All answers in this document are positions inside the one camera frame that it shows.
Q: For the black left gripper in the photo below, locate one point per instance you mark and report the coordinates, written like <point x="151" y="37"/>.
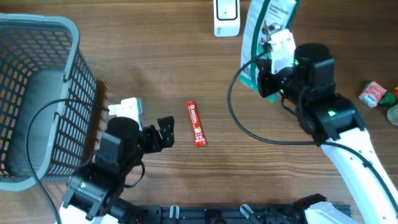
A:
<point x="157" y="144"/>

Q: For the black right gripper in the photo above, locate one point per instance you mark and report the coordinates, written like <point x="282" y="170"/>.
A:
<point x="265" y="67"/>

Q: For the red stick sachet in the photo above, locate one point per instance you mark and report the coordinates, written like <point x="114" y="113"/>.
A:
<point x="198" y="133"/>

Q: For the red small packet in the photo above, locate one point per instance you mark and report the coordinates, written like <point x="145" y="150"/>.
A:
<point x="372" y="94"/>

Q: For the yellow bottle green cap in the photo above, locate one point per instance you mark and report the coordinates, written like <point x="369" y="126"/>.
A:
<point x="390" y="97"/>

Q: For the clear jar green lid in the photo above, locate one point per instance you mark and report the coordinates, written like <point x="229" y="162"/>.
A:
<point x="392" y="115"/>

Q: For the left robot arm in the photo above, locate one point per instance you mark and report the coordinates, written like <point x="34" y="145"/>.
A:
<point x="94" y="189"/>

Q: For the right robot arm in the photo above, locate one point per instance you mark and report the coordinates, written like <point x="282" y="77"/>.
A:
<point x="305" y="77"/>

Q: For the white barcode scanner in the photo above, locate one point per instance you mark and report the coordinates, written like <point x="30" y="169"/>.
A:
<point x="226" y="18"/>

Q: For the grey plastic shopping basket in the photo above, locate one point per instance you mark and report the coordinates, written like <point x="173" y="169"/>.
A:
<point x="47" y="94"/>

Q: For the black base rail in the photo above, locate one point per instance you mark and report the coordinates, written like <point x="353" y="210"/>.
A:
<point x="151" y="214"/>

